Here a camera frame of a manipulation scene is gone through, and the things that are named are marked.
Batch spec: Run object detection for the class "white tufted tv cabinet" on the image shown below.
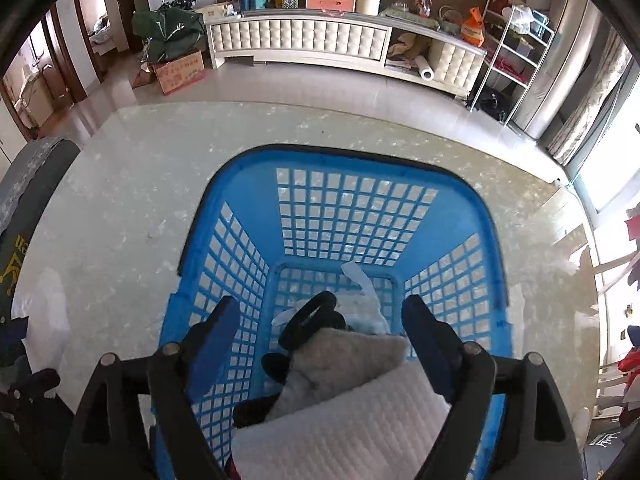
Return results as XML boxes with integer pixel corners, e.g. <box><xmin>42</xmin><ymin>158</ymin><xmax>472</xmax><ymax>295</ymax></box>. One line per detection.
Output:
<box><xmin>205</xmin><ymin>10</ymin><xmax>486</xmax><ymax>99</ymax></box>

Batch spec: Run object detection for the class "cardboard box with red print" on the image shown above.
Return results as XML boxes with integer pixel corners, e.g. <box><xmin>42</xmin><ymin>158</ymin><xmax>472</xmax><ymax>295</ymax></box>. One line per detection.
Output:
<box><xmin>154</xmin><ymin>50</ymin><xmax>205</xmax><ymax>96</ymax></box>

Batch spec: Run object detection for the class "black soft item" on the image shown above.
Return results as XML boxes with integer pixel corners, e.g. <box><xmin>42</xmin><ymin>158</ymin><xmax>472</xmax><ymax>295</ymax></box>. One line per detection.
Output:
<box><xmin>232</xmin><ymin>290</ymin><xmax>347</xmax><ymax>429</ymax></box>

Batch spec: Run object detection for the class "pink drawer box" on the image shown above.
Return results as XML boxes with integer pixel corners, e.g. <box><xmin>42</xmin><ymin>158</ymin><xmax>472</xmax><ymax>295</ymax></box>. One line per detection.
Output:
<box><xmin>305</xmin><ymin>0</ymin><xmax>356</xmax><ymax>13</ymax></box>

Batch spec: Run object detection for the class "white textured foam pad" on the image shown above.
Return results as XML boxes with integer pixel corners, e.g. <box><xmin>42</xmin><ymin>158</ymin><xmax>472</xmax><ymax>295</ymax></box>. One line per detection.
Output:
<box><xmin>231</xmin><ymin>361</ymin><xmax>449</xmax><ymax>479</ymax></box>

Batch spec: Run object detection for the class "green plastic bag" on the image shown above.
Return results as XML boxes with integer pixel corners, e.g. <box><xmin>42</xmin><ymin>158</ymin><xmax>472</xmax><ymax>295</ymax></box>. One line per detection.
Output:
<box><xmin>132</xmin><ymin>6</ymin><xmax>205</xmax><ymax>64</ymax></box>

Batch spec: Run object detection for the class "cream pillar candle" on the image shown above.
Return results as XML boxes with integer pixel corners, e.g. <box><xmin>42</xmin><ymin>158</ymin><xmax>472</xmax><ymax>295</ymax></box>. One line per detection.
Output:
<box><xmin>356</xmin><ymin>0</ymin><xmax>381</xmax><ymax>15</ymax></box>

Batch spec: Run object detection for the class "white metal shelf rack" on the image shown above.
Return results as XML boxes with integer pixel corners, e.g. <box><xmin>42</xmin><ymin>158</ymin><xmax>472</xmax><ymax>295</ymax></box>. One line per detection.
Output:
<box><xmin>466</xmin><ymin>4</ymin><xmax>555</xmax><ymax>125</ymax></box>

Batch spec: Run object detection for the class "orange bag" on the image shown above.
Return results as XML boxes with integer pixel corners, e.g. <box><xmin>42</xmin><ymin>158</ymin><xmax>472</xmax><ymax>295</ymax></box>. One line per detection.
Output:
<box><xmin>460</xmin><ymin>6</ymin><xmax>485</xmax><ymax>48</ymax></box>

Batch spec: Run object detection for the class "wooden clothes drying rack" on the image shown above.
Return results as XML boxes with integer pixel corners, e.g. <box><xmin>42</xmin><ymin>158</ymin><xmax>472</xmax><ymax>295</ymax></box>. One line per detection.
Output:
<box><xmin>589</xmin><ymin>199</ymin><xmax>640</xmax><ymax>430</ymax></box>

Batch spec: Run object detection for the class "silver cylindrical air conditioner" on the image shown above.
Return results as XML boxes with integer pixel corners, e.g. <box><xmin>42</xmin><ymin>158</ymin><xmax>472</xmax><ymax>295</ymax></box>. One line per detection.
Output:
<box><xmin>513</xmin><ymin>0</ymin><xmax>602</xmax><ymax>140</ymax></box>

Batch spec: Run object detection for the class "beige patterned curtain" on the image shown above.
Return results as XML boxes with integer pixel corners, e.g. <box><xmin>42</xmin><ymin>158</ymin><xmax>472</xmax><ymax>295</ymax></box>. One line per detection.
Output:
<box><xmin>548</xmin><ymin>28</ymin><xmax>631</xmax><ymax>166</ymax></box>

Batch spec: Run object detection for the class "grey felt square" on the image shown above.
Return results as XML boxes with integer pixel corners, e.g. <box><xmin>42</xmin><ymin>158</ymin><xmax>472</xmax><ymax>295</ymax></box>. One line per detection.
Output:
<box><xmin>266</xmin><ymin>328</ymin><xmax>409</xmax><ymax>422</ymax></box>

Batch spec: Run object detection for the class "white rectangular sponge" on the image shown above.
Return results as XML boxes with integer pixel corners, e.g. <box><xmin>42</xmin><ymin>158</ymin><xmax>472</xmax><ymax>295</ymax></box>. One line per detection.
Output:
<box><xmin>13</xmin><ymin>268</ymin><xmax>70</xmax><ymax>373</ymax></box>

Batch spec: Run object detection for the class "blue plastic laundry basket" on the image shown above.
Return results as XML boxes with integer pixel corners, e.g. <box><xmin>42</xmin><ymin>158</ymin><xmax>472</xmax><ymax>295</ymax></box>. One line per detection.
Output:
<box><xmin>160</xmin><ymin>146</ymin><xmax>512</xmax><ymax>479</ymax></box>

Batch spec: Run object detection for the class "paper roll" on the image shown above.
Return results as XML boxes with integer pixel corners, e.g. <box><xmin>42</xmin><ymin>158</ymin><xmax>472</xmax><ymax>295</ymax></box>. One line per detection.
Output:
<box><xmin>414</xmin><ymin>55</ymin><xmax>435</xmax><ymax>81</ymax></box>

